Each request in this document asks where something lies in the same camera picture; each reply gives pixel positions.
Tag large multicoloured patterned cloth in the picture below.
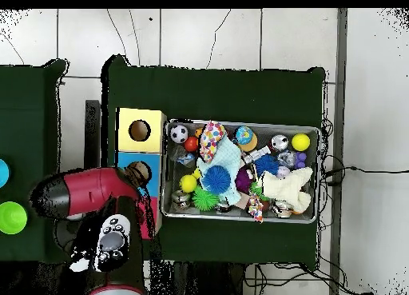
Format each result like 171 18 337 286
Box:
199 121 227 164

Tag blue spiky toy with eyes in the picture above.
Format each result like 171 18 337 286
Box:
201 165 232 194

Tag wooden box with three holes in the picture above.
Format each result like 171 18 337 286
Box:
115 107 168 240

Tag small red ball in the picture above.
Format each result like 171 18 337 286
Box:
184 136 199 153

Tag mint green waffle cloth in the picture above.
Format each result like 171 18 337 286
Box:
196 136 243 206

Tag smooth yellow ball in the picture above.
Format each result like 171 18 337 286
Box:
179 174 198 193

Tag black and white soccer ball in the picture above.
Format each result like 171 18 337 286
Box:
169 124 189 145

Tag green spiky ball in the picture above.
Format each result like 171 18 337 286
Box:
192 186 220 212

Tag globe print ball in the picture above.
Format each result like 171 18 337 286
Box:
235 126 254 146

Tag blue spiky ball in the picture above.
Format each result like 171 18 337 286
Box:
254 153 280 177

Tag dark green table cloth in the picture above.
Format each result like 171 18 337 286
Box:
99 54 327 270

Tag red soda can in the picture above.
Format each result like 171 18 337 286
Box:
270 134 290 152

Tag cream waffle cloth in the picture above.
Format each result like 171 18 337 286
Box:
260 166 314 214

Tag yellow tennis ball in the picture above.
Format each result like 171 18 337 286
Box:
291 133 312 152

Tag green cloth covered side table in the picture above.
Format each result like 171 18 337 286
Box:
0 58 74 265

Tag green cup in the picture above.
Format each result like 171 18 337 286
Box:
0 201 29 235

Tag blue cup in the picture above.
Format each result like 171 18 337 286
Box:
0 158 11 189

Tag shallow wire mesh bin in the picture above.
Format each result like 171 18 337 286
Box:
161 118 321 225

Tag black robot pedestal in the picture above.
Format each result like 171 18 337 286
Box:
149 261 247 295

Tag black power cable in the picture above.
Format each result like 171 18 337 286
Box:
324 165 409 178

